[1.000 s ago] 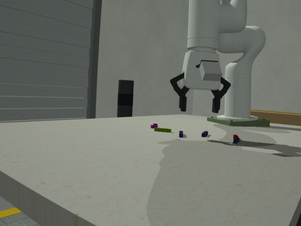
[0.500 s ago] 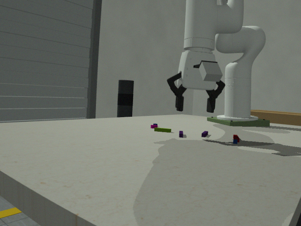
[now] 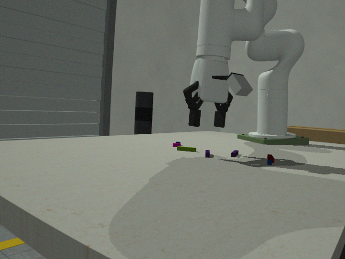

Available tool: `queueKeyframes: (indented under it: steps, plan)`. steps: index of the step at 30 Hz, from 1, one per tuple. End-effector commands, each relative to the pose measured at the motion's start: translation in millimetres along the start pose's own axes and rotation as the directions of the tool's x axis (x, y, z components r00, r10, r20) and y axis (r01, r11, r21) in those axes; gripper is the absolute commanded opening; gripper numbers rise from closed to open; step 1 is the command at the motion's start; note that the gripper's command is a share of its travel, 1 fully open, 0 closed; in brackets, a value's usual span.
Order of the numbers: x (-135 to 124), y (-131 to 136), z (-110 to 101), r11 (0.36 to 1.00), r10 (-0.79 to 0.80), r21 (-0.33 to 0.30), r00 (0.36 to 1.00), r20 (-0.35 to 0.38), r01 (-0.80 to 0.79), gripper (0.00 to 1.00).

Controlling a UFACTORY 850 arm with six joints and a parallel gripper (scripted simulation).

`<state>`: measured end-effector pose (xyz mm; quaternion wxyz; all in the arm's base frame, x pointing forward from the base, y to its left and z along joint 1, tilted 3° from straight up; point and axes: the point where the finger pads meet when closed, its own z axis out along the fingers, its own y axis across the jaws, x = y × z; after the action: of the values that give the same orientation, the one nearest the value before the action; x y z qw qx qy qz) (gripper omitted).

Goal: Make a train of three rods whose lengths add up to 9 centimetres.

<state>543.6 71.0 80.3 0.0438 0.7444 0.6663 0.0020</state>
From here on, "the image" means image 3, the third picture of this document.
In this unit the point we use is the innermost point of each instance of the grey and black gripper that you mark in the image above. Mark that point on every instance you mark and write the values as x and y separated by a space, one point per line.
204 88

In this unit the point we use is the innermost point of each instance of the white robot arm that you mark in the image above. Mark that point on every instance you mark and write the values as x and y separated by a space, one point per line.
220 24

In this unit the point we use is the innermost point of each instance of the lime green rod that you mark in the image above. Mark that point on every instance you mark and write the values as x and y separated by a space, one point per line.
180 148

